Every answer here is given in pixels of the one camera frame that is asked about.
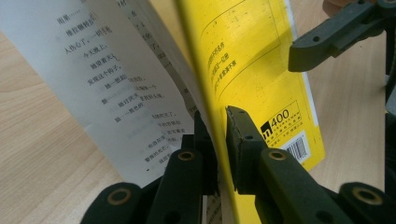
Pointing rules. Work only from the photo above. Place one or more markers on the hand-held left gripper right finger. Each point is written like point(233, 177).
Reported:
point(280, 186)

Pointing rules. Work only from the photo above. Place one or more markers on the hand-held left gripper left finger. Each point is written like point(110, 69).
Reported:
point(183, 186)

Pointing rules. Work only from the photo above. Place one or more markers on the yellow book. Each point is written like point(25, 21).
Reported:
point(249, 62)

